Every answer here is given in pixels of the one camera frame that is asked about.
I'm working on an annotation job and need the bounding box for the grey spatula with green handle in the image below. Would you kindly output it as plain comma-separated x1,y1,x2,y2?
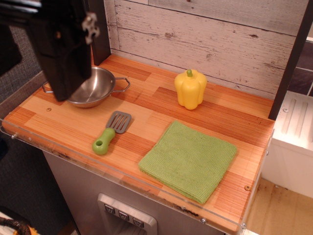
92,111,132,155

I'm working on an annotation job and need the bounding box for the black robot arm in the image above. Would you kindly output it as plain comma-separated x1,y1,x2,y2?
0,0,100,101

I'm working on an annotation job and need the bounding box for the green table cloth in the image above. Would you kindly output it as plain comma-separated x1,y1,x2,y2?
138,121,237,204

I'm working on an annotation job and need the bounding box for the yellow toy bell pepper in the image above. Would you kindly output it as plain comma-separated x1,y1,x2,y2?
174,69,207,110

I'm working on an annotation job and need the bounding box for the silver dispenser panel with buttons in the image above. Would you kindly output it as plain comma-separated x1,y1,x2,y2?
97,193,158,235

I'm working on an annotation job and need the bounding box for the steel bowl with handles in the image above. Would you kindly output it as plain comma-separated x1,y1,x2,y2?
42,66,131,109

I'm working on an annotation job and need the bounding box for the dark grey upright post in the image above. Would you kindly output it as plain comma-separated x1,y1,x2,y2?
88,0,111,66

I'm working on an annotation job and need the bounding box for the dark grey right post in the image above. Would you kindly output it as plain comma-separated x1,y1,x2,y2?
268,0,313,120

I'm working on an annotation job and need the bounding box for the black braided cable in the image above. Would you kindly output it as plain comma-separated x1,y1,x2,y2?
0,215,32,235

